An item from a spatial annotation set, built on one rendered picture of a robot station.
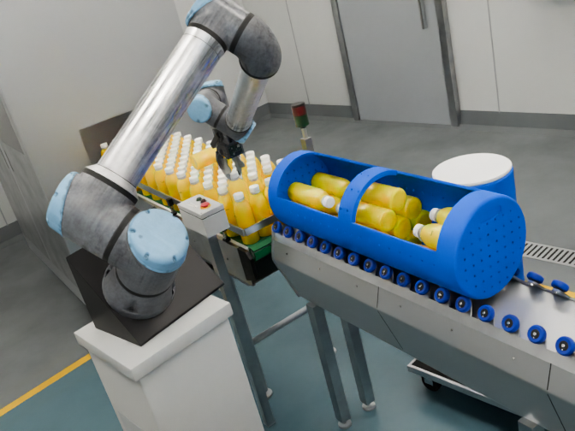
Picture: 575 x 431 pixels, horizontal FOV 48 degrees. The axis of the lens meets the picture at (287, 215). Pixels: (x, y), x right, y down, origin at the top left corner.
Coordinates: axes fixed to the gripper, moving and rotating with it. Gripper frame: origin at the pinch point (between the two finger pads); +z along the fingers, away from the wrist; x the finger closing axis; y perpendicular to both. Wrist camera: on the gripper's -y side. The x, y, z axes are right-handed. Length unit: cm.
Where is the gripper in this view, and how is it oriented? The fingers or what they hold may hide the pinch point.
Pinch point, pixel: (233, 174)
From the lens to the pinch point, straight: 250.9
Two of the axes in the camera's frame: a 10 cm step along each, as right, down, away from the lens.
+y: 5.6, 2.1, -8.0
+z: 2.3, 8.9, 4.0
